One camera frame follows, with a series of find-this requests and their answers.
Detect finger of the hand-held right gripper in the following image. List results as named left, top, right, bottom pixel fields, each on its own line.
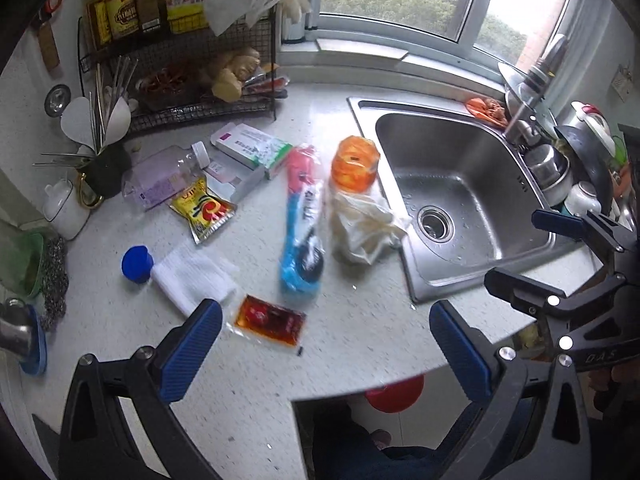
left=531, top=208, right=640, bottom=256
left=484, top=267, right=640, bottom=361

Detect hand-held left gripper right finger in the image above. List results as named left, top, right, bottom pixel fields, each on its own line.
left=429, top=300, right=593, bottom=480

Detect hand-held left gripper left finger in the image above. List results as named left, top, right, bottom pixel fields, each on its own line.
left=57, top=298, right=224, bottom=480

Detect red plastic bin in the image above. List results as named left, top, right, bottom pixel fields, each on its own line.
left=364, top=375, right=426, bottom=415

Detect yellow sauce packet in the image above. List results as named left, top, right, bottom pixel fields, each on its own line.
left=169, top=176, right=238, bottom=246

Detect pink blue plastic package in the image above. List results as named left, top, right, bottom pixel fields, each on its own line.
left=278, top=144, right=328, bottom=306

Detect person's right hand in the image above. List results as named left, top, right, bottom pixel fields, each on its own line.
left=587, top=366, right=640, bottom=413

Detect white bowl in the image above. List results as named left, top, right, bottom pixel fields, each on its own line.
left=564, top=180, right=603, bottom=216

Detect stacked steel bowls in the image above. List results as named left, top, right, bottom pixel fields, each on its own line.
left=522, top=142, right=573, bottom=206

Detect black wok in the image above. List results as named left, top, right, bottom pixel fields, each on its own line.
left=554, top=124, right=618, bottom=221

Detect white folded tissue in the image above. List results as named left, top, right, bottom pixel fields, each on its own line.
left=151, top=245, right=240, bottom=318

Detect red sauce packet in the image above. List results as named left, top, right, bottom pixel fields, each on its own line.
left=226, top=294, right=307, bottom=350

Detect blue bottle cap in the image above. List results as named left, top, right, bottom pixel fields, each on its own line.
left=121, top=245, right=155, bottom=284

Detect sink drain strainer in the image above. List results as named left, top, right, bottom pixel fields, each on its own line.
left=416, top=205, right=457, bottom=241

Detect white red kettle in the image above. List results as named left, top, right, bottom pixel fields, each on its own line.
left=570, top=101, right=616, bottom=156

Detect steel faucet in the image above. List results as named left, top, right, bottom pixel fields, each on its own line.
left=502, top=35, right=568, bottom=146

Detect stainless steel sink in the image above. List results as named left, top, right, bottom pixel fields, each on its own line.
left=346, top=96, right=576, bottom=303

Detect orange plate with scraps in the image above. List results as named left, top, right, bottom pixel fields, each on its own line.
left=465, top=96, right=508, bottom=126

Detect person's leg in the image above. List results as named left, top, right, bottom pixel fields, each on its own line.
left=310, top=400, right=501, bottom=480

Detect glass pot lid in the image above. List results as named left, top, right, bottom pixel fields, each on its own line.
left=497, top=60, right=556, bottom=136

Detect steel wool scrubber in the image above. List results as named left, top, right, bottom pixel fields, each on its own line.
left=39, top=237, right=70, bottom=333

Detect crumpled white plastic bag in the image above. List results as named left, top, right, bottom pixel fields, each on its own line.
left=327, top=187, right=413, bottom=266

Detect open white pink box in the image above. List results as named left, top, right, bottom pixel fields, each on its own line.
left=202, top=157, right=266, bottom=203

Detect clear plastic bottle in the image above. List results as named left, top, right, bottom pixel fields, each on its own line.
left=121, top=141, right=210, bottom=212

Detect steel cylinder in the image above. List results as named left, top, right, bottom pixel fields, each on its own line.
left=0, top=297, right=33, bottom=361

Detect white ceramic jar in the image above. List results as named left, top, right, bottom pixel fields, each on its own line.
left=42, top=179, right=91, bottom=241

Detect green bowl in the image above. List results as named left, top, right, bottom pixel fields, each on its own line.
left=0, top=232, right=46, bottom=298

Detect orange plastic jar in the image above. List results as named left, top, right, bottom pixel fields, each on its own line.
left=330, top=135, right=381, bottom=195

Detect white green medicine box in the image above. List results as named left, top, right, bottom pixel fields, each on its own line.
left=209, top=122, right=293, bottom=181

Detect bowl of dried chillies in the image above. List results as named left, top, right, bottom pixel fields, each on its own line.
left=135, top=62, right=201, bottom=111

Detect ginger root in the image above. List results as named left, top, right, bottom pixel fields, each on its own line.
left=200, top=47, right=262, bottom=103

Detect window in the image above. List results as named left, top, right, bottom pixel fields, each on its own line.
left=280, top=0, right=591, bottom=91

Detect bundle of steel chopsticks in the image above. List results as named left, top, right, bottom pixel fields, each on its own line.
left=89, top=55, right=139, bottom=151

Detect red snack packet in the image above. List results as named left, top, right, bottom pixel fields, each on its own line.
left=242, top=62, right=291, bottom=106

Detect round metal strainer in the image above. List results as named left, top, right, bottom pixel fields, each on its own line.
left=44, top=84, right=72, bottom=117

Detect oil bottle yellow label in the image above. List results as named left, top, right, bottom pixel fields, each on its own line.
left=82, top=0, right=113, bottom=51
left=105, top=0, right=141, bottom=41

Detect black mug gold handle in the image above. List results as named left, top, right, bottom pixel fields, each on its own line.
left=75, top=142, right=133, bottom=208

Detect black wire rack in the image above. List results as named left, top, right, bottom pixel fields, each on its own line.
left=77, top=5, right=283, bottom=136

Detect brown wall hanger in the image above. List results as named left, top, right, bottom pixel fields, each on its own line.
left=37, top=20, right=61, bottom=71

